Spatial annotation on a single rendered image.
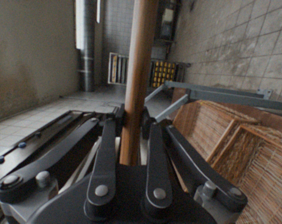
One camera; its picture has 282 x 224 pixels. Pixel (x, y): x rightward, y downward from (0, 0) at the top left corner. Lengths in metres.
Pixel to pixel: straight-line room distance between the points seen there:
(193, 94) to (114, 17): 5.13
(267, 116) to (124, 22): 5.15
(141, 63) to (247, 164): 0.73
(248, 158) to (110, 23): 5.35
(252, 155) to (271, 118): 0.19
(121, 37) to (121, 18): 0.65
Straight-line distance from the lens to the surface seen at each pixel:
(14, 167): 1.12
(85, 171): 0.71
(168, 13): 4.90
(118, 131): 0.16
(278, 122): 0.75
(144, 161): 1.02
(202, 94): 0.60
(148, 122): 0.15
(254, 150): 0.77
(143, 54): 0.17
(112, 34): 5.36
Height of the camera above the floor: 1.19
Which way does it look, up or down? 4 degrees down
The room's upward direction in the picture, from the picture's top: 84 degrees counter-clockwise
